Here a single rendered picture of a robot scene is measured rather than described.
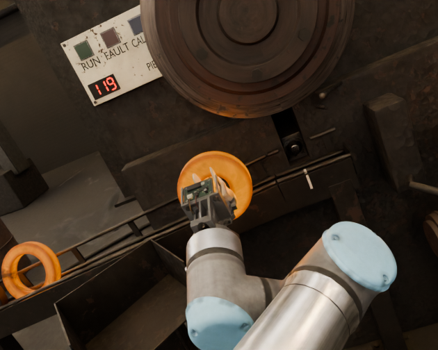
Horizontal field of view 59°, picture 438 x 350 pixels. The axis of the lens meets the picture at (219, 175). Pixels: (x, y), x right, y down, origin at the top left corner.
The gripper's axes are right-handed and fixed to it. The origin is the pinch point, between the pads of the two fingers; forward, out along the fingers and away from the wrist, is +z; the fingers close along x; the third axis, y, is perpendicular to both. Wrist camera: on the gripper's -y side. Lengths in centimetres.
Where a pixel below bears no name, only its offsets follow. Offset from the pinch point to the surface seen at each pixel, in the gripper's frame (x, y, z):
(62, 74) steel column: 140, -33, 272
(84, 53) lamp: 23, 25, 39
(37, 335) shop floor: 151, -109, 67
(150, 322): 25.1, -21.8, -12.9
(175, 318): 18.4, -20.9, -14.6
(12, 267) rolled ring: 74, -19, 20
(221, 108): -5.9, 4.5, 19.8
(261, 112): -14.4, 0.1, 18.5
